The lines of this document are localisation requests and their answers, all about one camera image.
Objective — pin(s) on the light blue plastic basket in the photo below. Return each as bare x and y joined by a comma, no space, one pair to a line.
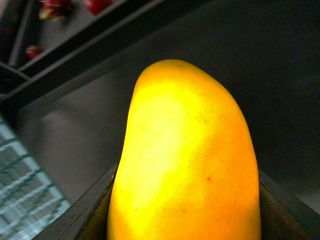
29,199

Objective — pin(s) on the red apple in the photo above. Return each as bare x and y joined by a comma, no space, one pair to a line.
97,6

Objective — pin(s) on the small red fruit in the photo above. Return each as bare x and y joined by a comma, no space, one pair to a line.
33,51

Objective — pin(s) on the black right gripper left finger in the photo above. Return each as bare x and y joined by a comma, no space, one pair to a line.
86,219

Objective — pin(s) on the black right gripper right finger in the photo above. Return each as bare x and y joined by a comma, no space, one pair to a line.
284,216

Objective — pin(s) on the pink dragon fruit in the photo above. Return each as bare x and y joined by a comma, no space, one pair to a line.
53,9

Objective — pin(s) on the yellow mango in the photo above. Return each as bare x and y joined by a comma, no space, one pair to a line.
188,169

